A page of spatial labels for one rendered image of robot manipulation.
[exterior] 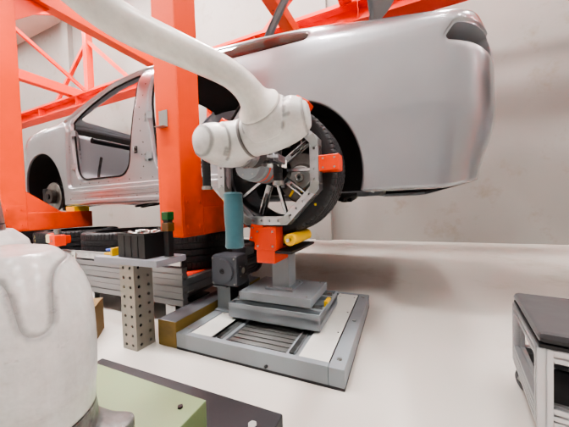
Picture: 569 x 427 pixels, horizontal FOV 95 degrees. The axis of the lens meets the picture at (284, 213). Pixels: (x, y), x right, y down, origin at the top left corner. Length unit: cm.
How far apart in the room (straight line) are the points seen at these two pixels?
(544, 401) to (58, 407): 100
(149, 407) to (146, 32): 62
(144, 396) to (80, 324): 21
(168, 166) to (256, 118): 97
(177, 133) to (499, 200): 460
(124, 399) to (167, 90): 135
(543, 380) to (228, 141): 97
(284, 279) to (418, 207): 374
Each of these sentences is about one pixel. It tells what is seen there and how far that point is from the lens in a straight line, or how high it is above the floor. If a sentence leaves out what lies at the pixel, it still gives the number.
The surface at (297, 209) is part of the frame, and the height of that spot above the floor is 65.
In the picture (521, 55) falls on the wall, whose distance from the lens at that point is 556.
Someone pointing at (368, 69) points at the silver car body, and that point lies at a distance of 170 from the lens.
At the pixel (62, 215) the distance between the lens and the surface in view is 327.
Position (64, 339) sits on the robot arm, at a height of 52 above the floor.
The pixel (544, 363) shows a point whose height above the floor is 26.
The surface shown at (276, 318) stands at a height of 12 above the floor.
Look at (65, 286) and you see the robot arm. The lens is 43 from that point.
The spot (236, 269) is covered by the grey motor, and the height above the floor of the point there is 33.
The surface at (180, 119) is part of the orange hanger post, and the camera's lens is 152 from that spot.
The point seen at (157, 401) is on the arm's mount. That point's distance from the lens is 57.
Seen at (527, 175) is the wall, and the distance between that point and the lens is 520.
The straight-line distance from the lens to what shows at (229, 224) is 121.
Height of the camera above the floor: 67
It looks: 2 degrees down
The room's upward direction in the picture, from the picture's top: 2 degrees counter-clockwise
